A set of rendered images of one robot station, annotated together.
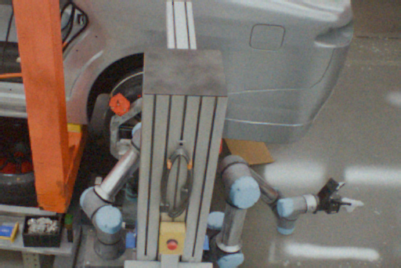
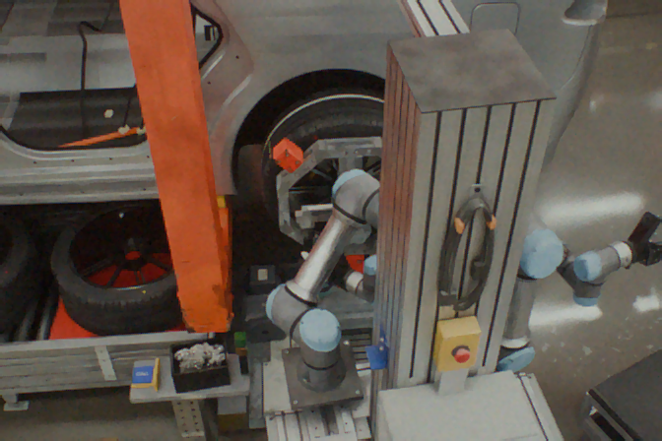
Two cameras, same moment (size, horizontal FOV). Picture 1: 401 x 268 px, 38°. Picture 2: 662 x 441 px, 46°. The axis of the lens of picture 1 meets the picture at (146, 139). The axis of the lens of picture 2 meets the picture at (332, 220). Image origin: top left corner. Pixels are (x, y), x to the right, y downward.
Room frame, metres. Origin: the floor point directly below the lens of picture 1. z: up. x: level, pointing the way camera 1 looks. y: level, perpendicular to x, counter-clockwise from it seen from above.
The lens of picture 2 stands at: (0.30, 0.33, 2.79)
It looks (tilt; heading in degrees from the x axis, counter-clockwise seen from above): 43 degrees down; 351
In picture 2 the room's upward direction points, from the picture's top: straight up
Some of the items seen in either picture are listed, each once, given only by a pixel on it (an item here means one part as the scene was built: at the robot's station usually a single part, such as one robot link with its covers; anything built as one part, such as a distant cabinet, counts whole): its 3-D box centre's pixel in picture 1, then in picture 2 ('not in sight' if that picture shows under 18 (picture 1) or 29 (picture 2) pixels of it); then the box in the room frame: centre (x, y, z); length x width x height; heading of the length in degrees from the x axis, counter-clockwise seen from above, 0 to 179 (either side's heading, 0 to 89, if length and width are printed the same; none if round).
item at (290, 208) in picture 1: (291, 206); (595, 264); (1.68, -0.64, 1.21); 0.11 x 0.08 x 0.09; 106
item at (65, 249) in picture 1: (36, 238); (191, 377); (2.05, 0.59, 0.44); 0.43 x 0.17 x 0.03; 86
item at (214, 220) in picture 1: (217, 228); not in sight; (1.73, -0.35, 0.98); 0.13 x 0.12 x 0.14; 16
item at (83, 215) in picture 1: (99, 201); (265, 303); (2.53, 0.29, 0.26); 0.42 x 0.18 x 0.35; 176
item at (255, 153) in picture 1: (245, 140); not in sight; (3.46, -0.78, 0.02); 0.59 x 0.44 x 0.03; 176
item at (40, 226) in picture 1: (41, 230); (200, 363); (2.05, 0.55, 0.51); 0.20 x 0.14 x 0.13; 93
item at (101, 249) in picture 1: (109, 240); (320, 361); (1.73, 0.15, 0.87); 0.15 x 0.15 x 0.10
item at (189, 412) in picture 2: (34, 262); (190, 412); (2.05, 0.62, 0.21); 0.10 x 0.10 x 0.42; 86
